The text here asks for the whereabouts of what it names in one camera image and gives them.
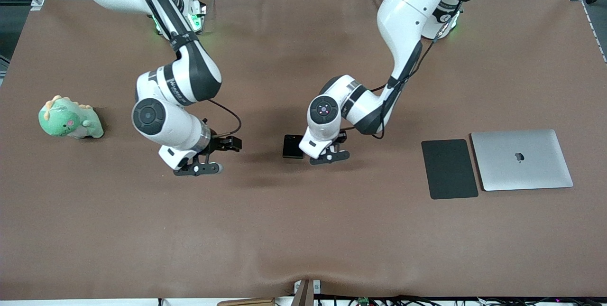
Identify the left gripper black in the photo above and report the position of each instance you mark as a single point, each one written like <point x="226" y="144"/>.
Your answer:
<point x="339" y="138"/>

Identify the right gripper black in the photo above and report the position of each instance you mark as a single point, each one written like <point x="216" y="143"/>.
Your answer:
<point x="217" y="143"/>

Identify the black phone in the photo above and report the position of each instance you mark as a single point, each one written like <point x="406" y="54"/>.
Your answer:
<point x="291" y="147"/>

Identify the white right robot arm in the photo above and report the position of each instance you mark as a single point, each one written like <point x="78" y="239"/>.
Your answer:
<point x="175" y="128"/>

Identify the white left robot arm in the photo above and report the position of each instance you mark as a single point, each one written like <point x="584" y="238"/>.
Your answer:
<point x="403" y="12"/>

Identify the black mouse pad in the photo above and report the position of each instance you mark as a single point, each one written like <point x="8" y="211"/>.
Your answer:
<point x="448" y="168"/>

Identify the brown table cover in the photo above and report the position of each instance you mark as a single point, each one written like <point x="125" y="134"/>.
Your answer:
<point x="303" y="230"/>

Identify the brown wooden board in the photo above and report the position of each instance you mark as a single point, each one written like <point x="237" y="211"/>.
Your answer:
<point x="246" y="302"/>

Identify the green connector block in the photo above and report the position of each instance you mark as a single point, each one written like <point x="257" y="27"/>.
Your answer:
<point x="363" y="301"/>

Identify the green dinosaur plush toy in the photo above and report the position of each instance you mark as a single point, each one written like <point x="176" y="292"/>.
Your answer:
<point x="64" y="121"/>

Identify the silver closed laptop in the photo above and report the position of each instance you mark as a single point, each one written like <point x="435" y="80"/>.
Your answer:
<point x="536" y="173"/>

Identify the metal camera stand bracket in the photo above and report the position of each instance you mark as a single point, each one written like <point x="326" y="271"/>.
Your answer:
<point x="307" y="294"/>

